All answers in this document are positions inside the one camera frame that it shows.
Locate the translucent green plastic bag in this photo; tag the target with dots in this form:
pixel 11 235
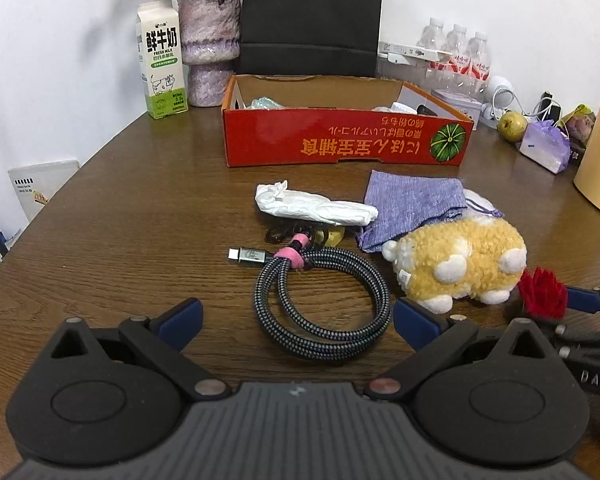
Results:
pixel 265 103

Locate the purple ceramic vase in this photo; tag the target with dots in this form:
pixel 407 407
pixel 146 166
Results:
pixel 207 35

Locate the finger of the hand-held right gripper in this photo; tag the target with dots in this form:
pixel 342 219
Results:
pixel 580 340
pixel 582 298

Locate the red fabric flower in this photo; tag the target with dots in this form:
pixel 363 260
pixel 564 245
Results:
pixel 542 292

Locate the printed metal tin box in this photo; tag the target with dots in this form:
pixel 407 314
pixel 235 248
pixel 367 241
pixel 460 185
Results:
pixel 460 105

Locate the white flat box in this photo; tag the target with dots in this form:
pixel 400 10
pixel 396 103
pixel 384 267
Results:
pixel 405 50

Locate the green pear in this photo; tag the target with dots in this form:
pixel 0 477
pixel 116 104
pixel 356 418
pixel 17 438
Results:
pixel 512 126

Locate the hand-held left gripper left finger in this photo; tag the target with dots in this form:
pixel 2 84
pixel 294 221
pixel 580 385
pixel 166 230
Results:
pixel 182 320

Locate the purple wrapped packet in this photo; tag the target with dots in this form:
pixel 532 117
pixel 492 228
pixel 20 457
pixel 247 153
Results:
pixel 545 147

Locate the white carton box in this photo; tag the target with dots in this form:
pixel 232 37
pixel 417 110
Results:
pixel 40 185

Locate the yellow plush toy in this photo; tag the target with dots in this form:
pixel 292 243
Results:
pixel 460 250

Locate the small yellow object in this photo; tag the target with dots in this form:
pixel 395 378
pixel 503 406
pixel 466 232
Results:
pixel 336 237

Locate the black paper bag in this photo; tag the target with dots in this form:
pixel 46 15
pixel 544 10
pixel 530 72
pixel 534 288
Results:
pixel 310 15

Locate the red cardboard box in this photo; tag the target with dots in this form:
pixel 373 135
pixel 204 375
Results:
pixel 290 135

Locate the white packet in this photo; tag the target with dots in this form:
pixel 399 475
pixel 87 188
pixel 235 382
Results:
pixel 310 207

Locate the white green milk carton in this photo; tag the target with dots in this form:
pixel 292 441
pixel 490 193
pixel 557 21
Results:
pixel 162 60

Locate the white mini fan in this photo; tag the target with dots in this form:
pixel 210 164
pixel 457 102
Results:
pixel 500 87

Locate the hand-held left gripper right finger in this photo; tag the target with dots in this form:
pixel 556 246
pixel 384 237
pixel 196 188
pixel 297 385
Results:
pixel 415 322

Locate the dark snack packet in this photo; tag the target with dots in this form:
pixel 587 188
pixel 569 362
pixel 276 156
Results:
pixel 582 122

